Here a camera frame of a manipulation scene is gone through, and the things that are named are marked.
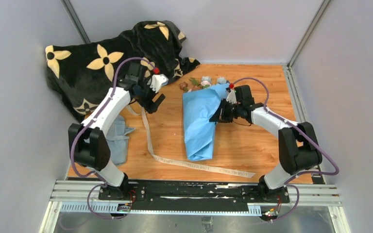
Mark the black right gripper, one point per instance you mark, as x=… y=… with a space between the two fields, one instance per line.
x=220 y=116

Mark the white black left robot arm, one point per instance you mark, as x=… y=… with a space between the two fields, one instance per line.
x=87 y=141

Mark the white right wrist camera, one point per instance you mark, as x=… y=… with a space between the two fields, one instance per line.
x=231 y=97

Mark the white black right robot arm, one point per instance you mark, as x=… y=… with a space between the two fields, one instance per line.
x=296 y=141

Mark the black floral blanket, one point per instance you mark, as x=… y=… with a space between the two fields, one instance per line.
x=82 y=74

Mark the blue fake flower stem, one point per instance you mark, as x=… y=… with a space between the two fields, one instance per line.
x=213 y=81

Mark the orange fake flower stem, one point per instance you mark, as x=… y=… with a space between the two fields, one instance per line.
x=192 y=85

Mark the light blue denim cloth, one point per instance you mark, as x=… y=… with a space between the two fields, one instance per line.
x=118 y=138

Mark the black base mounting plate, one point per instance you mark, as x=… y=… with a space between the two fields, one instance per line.
x=161 y=195

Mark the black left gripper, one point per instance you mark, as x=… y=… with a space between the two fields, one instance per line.
x=150 y=106

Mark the blue wrapping paper sheet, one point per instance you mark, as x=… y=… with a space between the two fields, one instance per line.
x=199 y=132

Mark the pink white fake flower stem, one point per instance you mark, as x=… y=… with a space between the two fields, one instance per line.
x=205 y=84

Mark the beige ribbon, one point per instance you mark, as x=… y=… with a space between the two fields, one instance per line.
x=195 y=166

